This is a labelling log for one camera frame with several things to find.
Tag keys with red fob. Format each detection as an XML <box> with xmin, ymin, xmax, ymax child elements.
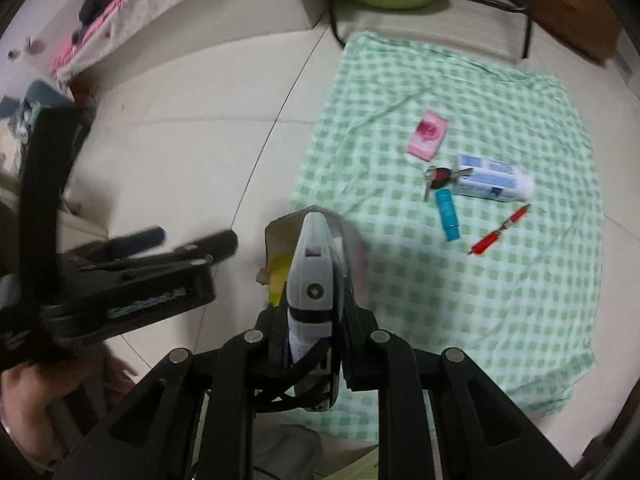
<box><xmin>423</xmin><ymin>166</ymin><xmax>473</xmax><ymax>202</ymax></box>

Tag yellow item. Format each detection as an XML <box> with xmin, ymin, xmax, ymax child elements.
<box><xmin>267</xmin><ymin>252</ymin><xmax>293</xmax><ymax>306</ymax></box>

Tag pale green sheet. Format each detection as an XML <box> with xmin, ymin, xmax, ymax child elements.
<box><xmin>320</xmin><ymin>447</ymin><xmax>381</xmax><ymax>480</ymax></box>

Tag pink tissue packet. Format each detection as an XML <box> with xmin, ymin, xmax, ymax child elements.
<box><xmin>406</xmin><ymin>111</ymin><xmax>448</xmax><ymax>162</ymax></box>

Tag dark clothing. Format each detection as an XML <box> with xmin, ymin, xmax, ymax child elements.
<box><xmin>77</xmin><ymin>0</ymin><xmax>131</xmax><ymax>26</ymax></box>

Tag black device cable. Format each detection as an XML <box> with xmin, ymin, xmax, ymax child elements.
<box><xmin>255</xmin><ymin>345</ymin><xmax>333</xmax><ymax>413</ymax></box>

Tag white blue bottle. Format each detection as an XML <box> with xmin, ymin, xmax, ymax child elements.
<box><xmin>452</xmin><ymin>154</ymin><xmax>536</xmax><ymax>203</ymax></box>

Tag green checkered cloth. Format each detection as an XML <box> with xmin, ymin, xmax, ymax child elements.
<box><xmin>290</xmin><ymin>30</ymin><xmax>606</xmax><ymax>443</ymax></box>

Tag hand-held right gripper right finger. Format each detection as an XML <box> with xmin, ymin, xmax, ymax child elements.
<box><xmin>340</xmin><ymin>304</ymin><xmax>576</xmax><ymax>480</ymax></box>

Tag teal plastic tube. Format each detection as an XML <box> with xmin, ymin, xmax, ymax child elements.
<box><xmin>434</xmin><ymin>188</ymin><xmax>460</xmax><ymax>242</ymax></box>

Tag person's left hand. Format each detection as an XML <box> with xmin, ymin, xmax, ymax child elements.
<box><xmin>0</xmin><ymin>350</ymin><xmax>138</xmax><ymax>471</ymax></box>

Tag red pen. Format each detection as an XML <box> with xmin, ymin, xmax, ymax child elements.
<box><xmin>467</xmin><ymin>203</ymin><xmax>531</xmax><ymax>256</ymax></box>

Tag black metal frame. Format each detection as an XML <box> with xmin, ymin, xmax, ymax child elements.
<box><xmin>320</xmin><ymin>0</ymin><xmax>533</xmax><ymax>60</ymax></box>

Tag blue patterned bag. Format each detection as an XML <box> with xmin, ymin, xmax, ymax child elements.
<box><xmin>0</xmin><ymin>80</ymin><xmax>76</xmax><ymax>161</ymax></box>

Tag grey white electric device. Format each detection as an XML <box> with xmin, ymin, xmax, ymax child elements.
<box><xmin>285</xmin><ymin>211</ymin><xmax>346</xmax><ymax>411</ymax></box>

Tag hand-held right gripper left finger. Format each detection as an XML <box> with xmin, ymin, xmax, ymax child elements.
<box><xmin>52</xmin><ymin>305</ymin><xmax>296</xmax><ymax>480</ymax></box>

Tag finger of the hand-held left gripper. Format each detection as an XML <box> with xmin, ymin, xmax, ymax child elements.
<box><xmin>70</xmin><ymin>226</ymin><xmax>167</xmax><ymax>263</ymax></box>
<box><xmin>125</xmin><ymin>230</ymin><xmax>240</xmax><ymax>278</ymax></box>

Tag brown wooden cabinet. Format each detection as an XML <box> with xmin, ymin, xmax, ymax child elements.
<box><xmin>510</xmin><ymin>0</ymin><xmax>626</xmax><ymax>63</ymax></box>

